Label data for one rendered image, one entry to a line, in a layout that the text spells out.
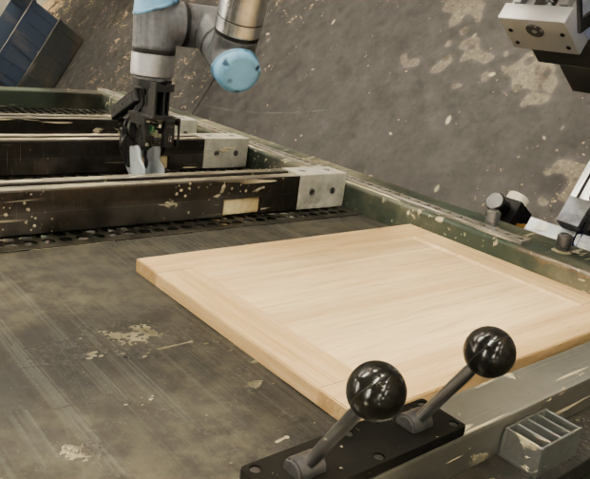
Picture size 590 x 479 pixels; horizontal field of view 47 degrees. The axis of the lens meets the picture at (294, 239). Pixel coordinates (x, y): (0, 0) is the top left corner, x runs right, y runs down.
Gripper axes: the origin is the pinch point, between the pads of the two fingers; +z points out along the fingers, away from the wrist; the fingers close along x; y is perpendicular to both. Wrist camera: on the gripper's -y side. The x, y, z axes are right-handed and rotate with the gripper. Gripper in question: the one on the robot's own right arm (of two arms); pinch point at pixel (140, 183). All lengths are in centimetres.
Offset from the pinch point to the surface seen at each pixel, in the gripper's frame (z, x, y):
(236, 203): 0.1, 11.2, 15.8
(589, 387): 0, 9, 87
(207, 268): 0.6, -10.0, 40.9
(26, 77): 26, 96, -364
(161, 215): 0.9, -4.0, 16.4
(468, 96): -14, 153, -45
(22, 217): -0.8, -27.1, 16.8
